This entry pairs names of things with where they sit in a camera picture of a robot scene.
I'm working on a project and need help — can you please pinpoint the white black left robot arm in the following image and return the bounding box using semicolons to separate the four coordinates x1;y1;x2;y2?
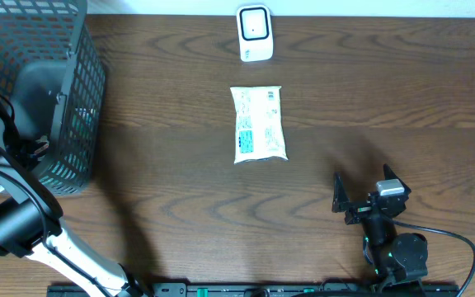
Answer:
0;95;153;296

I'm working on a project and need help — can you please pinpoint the grey plastic mesh basket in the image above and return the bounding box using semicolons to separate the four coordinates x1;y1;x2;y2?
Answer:
0;0;106;196

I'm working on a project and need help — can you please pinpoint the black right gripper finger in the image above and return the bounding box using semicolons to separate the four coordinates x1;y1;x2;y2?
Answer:
332;172;350;213
383;163;412;194

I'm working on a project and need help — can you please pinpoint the white barcode scanner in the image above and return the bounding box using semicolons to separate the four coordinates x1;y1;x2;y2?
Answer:
236;4;274;63

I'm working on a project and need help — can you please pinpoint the wet wipes pack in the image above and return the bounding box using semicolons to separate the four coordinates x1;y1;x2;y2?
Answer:
230;86;288;164

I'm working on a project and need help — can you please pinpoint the teal pack in basket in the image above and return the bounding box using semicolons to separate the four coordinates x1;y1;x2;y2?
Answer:
71;107;96;139

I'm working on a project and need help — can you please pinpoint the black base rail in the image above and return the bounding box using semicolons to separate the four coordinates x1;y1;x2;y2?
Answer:
46;281;461;297

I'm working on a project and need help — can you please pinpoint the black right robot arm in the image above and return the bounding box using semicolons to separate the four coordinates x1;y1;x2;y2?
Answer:
332;164;428;291

